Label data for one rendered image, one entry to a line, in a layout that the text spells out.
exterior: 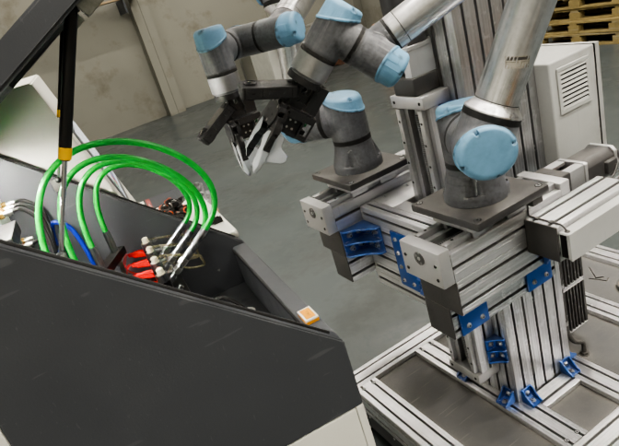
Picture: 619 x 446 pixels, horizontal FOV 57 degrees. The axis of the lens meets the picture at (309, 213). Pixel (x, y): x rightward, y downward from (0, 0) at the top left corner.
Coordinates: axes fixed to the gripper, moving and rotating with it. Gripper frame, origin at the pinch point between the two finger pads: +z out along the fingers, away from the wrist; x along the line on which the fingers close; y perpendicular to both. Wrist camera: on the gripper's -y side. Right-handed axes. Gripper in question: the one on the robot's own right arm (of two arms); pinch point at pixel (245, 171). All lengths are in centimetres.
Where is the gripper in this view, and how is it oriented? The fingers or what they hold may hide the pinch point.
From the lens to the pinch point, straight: 145.1
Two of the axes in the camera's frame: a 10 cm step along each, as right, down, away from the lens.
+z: 2.7, 8.9, 3.7
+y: 8.8, -3.8, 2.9
